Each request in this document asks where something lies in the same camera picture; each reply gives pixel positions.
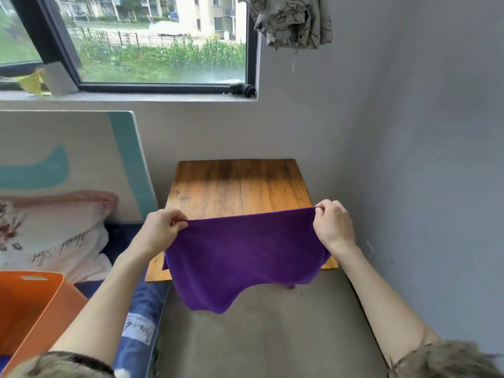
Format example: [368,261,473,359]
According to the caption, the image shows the black metal fence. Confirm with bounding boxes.
[67,27,194,49]

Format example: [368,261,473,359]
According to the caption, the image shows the person's right forearm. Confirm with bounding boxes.
[328,240,442,368]

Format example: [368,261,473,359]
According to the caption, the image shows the black object on windowsill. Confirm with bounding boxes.
[229,83,257,99]

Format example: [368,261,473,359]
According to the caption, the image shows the person's right hand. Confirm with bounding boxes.
[313,199,357,255]

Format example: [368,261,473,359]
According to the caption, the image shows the pale apartment building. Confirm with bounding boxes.
[173,0,247,42]

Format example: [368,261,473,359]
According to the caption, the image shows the black window frame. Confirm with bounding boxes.
[0,0,261,96]

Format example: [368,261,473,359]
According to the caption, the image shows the patterned beige hanging cloth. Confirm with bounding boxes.
[243,0,333,71]

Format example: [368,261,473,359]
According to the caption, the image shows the blue printed bed sheet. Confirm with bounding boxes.
[74,222,171,378]

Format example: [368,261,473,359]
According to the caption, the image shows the grey perforated board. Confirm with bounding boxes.
[39,61,80,96]

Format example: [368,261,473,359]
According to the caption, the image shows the person's left hand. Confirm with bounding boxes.
[136,209,190,257]

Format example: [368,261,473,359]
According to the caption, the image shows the white floral pillow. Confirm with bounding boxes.
[0,200,113,285]

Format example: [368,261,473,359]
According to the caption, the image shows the purple towel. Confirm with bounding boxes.
[162,206,331,315]

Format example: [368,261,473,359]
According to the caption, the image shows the small wooden table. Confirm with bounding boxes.
[145,159,339,290]

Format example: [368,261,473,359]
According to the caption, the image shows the yellow cloth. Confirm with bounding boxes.
[17,69,53,97]

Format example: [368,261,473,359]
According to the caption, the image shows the person's left forearm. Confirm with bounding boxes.
[49,239,163,368]

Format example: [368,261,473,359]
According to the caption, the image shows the orange plastic basket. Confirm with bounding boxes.
[0,271,90,377]

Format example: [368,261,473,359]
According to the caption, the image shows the white and teal headboard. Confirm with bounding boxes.
[0,110,159,223]

